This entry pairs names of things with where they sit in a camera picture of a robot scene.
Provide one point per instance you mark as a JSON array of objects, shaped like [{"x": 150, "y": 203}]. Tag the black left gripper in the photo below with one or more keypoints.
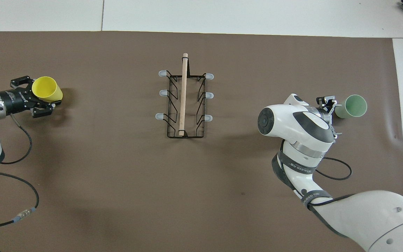
[{"x": 14, "y": 100}]

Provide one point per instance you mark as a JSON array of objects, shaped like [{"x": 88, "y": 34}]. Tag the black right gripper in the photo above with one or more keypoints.
[{"x": 330, "y": 117}]

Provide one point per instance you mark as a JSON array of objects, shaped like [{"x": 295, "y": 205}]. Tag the yellow plastic cup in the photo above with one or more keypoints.
[{"x": 46, "y": 87}]

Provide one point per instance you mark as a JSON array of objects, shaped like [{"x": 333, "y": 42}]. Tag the pale green plastic cup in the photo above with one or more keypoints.
[{"x": 353, "y": 105}]

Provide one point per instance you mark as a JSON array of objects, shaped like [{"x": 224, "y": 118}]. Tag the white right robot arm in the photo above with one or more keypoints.
[{"x": 303, "y": 126}]

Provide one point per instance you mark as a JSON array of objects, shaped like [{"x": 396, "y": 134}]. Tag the brown table mat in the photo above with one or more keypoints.
[{"x": 152, "y": 196}]

